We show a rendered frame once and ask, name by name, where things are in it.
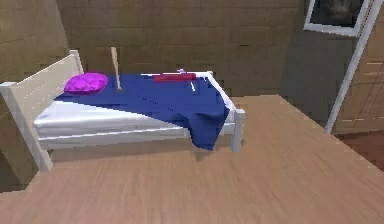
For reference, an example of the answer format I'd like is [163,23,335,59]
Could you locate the wooden baseball bat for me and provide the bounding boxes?
[110,46,123,92]

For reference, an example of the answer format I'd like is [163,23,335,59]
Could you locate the magenta pillow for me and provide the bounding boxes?
[63,72,109,95]

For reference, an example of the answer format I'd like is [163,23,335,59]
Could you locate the red flat book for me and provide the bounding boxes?
[152,73,197,83]

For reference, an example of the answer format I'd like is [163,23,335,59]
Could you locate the blue blanket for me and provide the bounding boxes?
[53,72,231,152]

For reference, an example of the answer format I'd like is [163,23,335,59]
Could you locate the white bed with mattress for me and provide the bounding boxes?
[0,49,246,173]

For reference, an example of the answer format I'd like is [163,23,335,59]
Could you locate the white framed picture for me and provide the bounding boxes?
[303,0,372,38]

